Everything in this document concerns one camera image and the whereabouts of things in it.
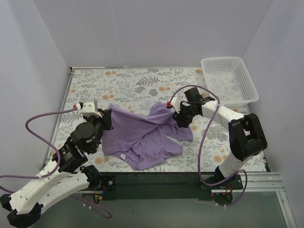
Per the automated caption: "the purple t shirt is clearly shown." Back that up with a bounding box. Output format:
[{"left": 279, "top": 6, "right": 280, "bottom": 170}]
[{"left": 101, "top": 102, "right": 193, "bottom": 170}]

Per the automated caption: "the white plastic basket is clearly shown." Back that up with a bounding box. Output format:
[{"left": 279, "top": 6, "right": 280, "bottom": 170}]
[{"left": 201, "top": 57, "right": 259, "bottom": 107}]

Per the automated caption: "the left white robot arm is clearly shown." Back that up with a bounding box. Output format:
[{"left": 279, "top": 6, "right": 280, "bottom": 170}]
[{"left": 0, "top": 109, "right": 113, "bottom": 228}]

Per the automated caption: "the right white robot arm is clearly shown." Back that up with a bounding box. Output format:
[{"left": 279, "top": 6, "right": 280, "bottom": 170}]
[{"left": 167, "top": 85, "right": 267, "bottom": 189}]

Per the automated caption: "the floral patterned table mat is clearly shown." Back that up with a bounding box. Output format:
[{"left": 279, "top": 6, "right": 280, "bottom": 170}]
[{"left": 47, "top": 67, "right": 266, "bottom": 173}]

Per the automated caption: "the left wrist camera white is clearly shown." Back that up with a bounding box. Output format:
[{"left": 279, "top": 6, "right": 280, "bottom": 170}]
[{"left": 73, "top": 99, "right": 102, "bottom": 118}]

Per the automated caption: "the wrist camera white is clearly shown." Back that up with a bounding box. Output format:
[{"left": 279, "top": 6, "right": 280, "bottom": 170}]
[
  {"left": 73, "top": 99, "right": 102, "bottom": 118},
  {"left": 167, "top": 97, "right": 181, "bottom": 113}
]

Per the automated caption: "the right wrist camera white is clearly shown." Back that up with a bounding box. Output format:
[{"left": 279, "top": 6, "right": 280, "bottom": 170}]
[{"left": 167, "top": 97, "right": 181, "bottom": 113}]

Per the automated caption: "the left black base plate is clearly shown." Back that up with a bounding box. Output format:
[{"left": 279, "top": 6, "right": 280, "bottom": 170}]
[{"left": 88, "top": 175, "right": 116, "bottom": 191}]

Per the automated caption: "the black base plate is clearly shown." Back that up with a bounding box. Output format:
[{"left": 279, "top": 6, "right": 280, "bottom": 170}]
[
  {"left": 194, "top": 174, "right": 243, "bottom": 191},
  {"left": 88, "top": 175, "right": 116, "bottom": 191}
]

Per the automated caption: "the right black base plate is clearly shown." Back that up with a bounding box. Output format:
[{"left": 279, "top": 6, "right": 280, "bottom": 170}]
[{"left": 194, "top": 174, "right": 243, "bottom": 191}]

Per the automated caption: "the aluminium frame rail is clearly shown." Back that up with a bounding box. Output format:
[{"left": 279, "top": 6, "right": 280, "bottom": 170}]
[{"left": 35, "top": 172, "right": 285, "bottom": 193}]

